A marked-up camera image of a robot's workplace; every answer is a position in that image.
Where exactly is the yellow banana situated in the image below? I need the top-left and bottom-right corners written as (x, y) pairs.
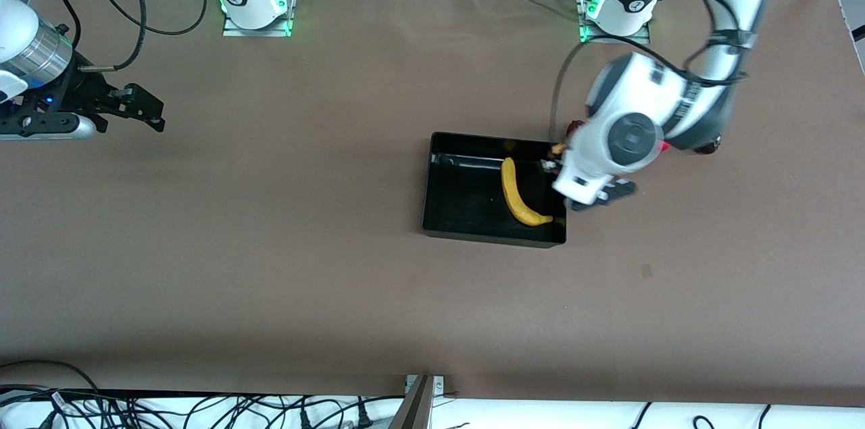
top-left (500, 157), bottom-right (555, 228)

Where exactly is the black rectangular plastic tray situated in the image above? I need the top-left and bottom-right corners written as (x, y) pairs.
top-left (422, 131), bottom-right (568, 250)

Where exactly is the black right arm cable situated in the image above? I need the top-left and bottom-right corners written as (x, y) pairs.
top-left (51, 0), bottom-right (208, 72)

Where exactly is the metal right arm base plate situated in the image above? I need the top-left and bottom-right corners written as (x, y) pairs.
top-left (222, 0), bottom-right (295, 38)

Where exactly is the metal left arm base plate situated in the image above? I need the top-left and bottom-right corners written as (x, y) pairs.
top-left (577, 0), bottom-right (651, 45)

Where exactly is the black looped floor cable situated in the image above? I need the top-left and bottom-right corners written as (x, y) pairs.
top-left (0, 359), bottom-right (102, 395)

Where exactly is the metal bracket at table edge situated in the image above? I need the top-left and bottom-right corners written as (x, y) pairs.
top-left (388, 374), bottom-right (448, 429)

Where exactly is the tangled black cable bundle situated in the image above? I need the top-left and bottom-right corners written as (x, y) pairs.
top-left (0, 385), bottom-right (406, 429)

